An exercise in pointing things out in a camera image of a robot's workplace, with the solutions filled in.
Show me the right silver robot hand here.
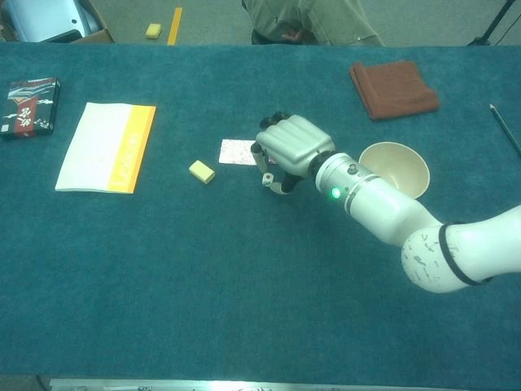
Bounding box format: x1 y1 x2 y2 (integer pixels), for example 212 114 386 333
250 110 336 196

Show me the white face-up playing card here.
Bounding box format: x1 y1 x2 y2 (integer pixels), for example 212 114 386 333
218 138 261 167

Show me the pale yellow eraser block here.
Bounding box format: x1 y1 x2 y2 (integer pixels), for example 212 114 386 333
188 159 217 185

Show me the cream ceramic bowl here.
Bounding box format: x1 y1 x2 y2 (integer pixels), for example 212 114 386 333
358 141 431 200

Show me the folded brown cloth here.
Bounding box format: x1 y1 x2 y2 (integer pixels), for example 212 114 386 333
348 59 441 121

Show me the seated person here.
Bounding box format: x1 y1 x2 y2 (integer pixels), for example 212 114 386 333
240 0 386 46

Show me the green felt table mat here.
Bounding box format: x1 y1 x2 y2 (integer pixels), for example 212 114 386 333
0 40 521 378

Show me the orange floor tape strip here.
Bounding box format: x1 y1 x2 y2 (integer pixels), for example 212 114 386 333
166 7 183 46

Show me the white and orange booklet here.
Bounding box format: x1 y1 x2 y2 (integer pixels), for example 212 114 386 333
55 102 157 196

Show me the dark pencil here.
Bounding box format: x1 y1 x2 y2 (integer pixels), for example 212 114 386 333
489 103 521 156

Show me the black tripod stand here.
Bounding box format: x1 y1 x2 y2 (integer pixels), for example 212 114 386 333
466 0 520 46

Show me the cardboard box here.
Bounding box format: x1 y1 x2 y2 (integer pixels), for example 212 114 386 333
0 0 116 44

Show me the black playing card box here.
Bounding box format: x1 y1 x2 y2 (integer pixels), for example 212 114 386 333
0 77 62 140

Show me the grey plastic bin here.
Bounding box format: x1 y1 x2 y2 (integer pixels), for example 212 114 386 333
2 0 103 43

